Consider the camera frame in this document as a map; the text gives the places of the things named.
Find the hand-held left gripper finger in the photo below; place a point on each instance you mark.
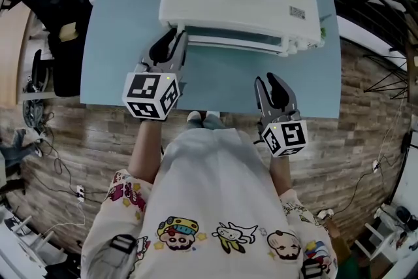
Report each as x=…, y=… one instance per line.
x=163, y=45
x=180, y=52

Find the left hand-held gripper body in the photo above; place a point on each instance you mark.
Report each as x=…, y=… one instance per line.
x=145, y=91

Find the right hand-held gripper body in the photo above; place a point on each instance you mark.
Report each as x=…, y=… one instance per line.
x=287, y=137

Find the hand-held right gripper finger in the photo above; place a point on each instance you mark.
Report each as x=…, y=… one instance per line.
x=263, y=98
x=282, y=94

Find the glass toaster oven door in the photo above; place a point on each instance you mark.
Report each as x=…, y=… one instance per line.
x=235, y=37

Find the white toaster oven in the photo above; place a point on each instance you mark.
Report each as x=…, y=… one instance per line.
x=238, y=3

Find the person's left forearm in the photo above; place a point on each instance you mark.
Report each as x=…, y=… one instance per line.
x=145, y=150

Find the person's right forearm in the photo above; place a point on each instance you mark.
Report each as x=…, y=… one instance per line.
x=280, y=173

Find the person's right leg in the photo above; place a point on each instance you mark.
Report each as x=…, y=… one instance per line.
x=214, y=121

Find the person's leg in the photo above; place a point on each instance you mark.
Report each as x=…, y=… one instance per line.
x=193, y=119
x=214, y=121

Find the person's left leg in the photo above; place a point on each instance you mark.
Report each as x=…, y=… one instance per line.
x=193, y=119

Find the white power strip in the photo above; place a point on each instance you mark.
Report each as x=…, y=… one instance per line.
x=80, y=191
x=376, y=166

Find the person's white cartoon print shirt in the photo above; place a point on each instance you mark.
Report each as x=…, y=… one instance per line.
x=209, y=192

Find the black office chair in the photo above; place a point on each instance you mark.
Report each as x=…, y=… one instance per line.
x=62, y=9

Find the wooden desk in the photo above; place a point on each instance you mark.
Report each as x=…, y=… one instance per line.
x=13, y=52

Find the white stool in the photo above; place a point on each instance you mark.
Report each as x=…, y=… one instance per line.
x=29, y=238

